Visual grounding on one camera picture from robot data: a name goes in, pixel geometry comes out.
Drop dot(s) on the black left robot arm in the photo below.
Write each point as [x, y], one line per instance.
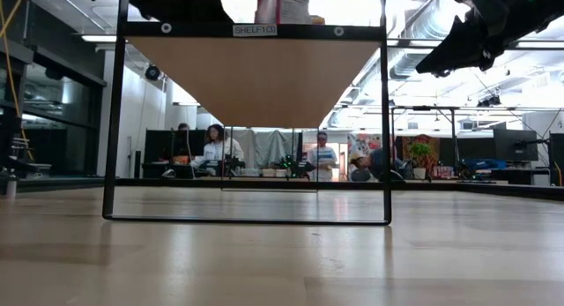
[176, 6]

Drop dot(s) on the black background robot arm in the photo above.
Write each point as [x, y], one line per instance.
[299, 167]
[229, 165]

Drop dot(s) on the white bottle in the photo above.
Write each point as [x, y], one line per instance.
[11, 187]

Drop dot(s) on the black metal table frame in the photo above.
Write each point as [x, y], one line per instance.
[352, 185]

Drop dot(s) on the black ceiling spotlight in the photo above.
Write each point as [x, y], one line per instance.
[489, 101]
[152, 72]
[442, 73]

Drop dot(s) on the black partition panel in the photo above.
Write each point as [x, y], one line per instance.
[158, 147]

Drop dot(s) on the grey cloth cover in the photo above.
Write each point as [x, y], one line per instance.
[269, 145]

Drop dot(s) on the grey storage bin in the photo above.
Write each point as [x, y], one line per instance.
[37, 170]

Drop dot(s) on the floral patterned panel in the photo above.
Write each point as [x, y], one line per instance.
[365, 142]

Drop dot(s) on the red Froot Loops cereal box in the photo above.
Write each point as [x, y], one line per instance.
[282, 6]

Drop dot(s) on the blue bin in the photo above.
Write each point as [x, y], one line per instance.
[484, 164]

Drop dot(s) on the red packages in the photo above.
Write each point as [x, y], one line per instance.
[443, 171]

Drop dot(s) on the wooden shelf with black frame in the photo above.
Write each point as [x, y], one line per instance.
[255, 76]

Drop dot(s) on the black computer monitor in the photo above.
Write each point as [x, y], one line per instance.
[515, 145]

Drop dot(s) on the person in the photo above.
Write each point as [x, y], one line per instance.
[374, 162]
[183, 126]
[322, 156]
[216, 149]

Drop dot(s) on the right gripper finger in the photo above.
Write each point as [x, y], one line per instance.
[458, 46]

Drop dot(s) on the green plant in white pot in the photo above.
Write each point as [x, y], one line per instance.
[420, 151]

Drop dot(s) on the black background table frame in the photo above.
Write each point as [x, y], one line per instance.
[423, 108]

